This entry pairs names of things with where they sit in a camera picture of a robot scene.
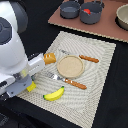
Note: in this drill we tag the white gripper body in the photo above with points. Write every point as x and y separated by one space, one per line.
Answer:
13 84

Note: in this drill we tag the yellow toy banana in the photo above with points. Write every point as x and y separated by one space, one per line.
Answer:
55 95

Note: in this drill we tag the toy bread loaf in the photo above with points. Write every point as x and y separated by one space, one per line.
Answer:
49 58

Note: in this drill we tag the red toy tomato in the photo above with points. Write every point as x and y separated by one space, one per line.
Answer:
87 11

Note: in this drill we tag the yellow butter block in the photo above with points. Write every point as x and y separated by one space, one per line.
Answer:
31 87

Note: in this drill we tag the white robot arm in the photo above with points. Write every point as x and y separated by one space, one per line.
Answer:
16 70

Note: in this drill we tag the round wooden plate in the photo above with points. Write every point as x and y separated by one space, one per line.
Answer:
70 66

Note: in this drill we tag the woven beige placemat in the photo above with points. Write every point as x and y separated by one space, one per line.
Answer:
75 105

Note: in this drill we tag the left grey pot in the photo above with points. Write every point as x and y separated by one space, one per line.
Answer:
69 9

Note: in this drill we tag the grey pot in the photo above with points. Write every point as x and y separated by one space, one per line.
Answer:
95 7
69 9

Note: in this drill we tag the pink mat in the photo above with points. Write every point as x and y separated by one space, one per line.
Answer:
106 27

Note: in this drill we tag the right grey pot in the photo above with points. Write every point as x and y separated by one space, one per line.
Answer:
95 7

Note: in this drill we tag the cream bowl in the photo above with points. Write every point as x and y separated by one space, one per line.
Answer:
122 15

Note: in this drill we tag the fork with wooden handle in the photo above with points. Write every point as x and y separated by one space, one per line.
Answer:
71 82

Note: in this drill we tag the knife with wooden handle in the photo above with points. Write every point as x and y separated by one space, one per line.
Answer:
81 56

